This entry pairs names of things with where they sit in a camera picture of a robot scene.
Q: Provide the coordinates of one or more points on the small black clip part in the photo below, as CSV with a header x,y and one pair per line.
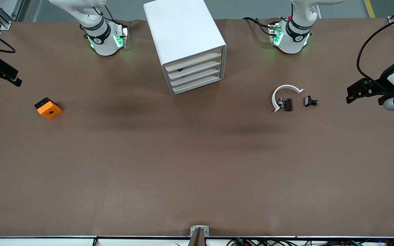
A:
x,y
308,100

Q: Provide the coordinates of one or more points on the white table edge rail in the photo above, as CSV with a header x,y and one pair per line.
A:
x,y
46,242

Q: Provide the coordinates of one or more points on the orange black button box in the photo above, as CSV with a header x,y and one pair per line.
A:
x,y
50,111

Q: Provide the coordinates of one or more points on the grey metal mount bracket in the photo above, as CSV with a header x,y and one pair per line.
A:
x,y
193,230

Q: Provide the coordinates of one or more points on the white curved plastic piece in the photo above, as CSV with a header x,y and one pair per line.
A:
x,y
286,86

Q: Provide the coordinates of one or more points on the small brown connector part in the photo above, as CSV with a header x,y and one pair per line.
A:
x,y
288,104

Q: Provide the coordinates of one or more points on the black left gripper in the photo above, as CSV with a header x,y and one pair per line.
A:
x,y
384,83

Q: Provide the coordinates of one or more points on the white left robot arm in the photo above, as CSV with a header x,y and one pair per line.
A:
x,y
291,44

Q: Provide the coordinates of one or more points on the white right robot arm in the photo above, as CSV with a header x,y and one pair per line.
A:
x,y
104,44

